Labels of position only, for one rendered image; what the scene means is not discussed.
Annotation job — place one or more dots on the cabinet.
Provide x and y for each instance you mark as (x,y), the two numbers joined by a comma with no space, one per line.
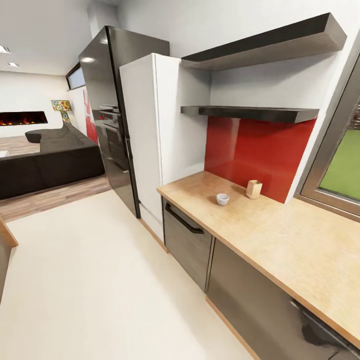
(101,60)
(272,322)

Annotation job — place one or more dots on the coffee cup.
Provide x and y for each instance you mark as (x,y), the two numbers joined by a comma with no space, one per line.
(222,199)

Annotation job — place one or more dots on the water glass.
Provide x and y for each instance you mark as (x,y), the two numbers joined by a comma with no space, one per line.
(254,189)

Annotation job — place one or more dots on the fridge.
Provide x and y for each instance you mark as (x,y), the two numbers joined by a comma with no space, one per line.
(166,145)

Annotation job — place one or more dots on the countertop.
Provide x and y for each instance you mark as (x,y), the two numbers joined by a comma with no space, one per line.
(311,253)

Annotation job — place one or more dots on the painting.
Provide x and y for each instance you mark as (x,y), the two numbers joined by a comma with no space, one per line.
(90,123)

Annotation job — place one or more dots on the dishwasher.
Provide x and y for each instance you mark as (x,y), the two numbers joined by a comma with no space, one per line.
(188,242)

